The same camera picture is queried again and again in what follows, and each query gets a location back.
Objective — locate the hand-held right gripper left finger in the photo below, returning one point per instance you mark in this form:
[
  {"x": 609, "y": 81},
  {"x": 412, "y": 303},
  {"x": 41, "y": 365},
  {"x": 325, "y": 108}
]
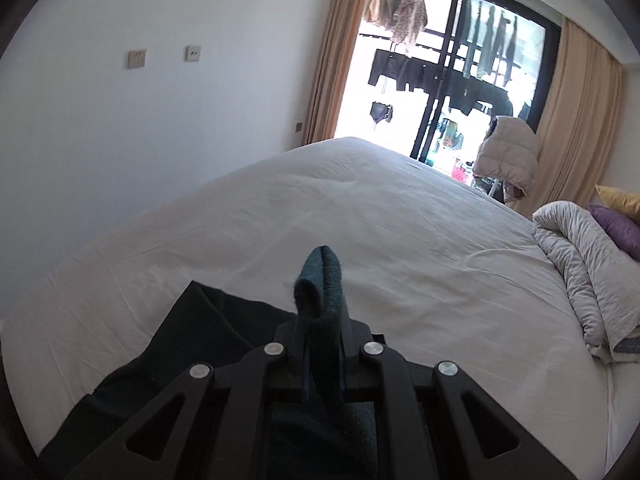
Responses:
[{"x": 300, "y": 360}]

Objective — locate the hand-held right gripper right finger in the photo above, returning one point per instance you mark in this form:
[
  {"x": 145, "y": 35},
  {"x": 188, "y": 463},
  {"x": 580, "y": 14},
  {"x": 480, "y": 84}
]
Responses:
[{"x": 356, "y": 350}]

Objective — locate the dark green fleece garment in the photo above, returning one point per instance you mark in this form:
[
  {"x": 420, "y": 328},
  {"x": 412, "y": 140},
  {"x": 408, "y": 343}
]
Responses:
[{"x": 200, "y": 320}]

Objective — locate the white bed sheet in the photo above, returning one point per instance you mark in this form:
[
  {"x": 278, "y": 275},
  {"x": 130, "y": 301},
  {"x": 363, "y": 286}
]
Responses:
[{"x": 320, "y": 210}]

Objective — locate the small black hanging garment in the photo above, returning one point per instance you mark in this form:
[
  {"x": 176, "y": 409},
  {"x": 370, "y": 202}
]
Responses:
[{"x": 381, "y": 111}]

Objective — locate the grey folded duvet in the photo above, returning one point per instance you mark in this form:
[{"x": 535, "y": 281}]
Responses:
[{"x": 585, "y": 265}]

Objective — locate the white puffer jacket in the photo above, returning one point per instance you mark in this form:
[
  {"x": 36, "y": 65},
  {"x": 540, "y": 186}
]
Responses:
[{"x": 510, "y": 155}]

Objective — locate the purple pillow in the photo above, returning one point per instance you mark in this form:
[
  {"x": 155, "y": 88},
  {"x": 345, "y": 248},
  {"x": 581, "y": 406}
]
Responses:
[{"x": 617, "y": 227}]

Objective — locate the beige curtain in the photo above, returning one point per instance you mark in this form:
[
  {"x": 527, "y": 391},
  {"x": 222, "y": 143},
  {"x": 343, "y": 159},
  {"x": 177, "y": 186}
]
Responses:
[
  {"x": 335, "y": 55},
  {"x": 575, "y": 125}
]

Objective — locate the black framed balcony door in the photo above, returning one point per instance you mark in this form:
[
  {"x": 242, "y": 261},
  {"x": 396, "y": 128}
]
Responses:
[{"x": 450, "y": 60}]

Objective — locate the yellow pillow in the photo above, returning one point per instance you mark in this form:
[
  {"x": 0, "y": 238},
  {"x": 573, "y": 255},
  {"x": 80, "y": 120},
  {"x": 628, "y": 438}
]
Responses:
[{"x": 620, "y": 196}]

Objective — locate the grey hanging garments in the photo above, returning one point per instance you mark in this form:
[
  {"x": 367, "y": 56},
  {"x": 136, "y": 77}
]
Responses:
[{"x": 487, "y": 40}]

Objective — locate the beige patterned hanging garment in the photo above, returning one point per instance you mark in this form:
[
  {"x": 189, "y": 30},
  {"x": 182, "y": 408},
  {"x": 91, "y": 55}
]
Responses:
[{"x": 400, "y": 7}]

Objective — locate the beige wall socket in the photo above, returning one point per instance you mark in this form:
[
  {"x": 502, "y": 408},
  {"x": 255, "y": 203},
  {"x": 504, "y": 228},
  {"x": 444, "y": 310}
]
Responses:
[
  {"x": 136, "y": 58},
  {"x": 193, "y": 53}
]

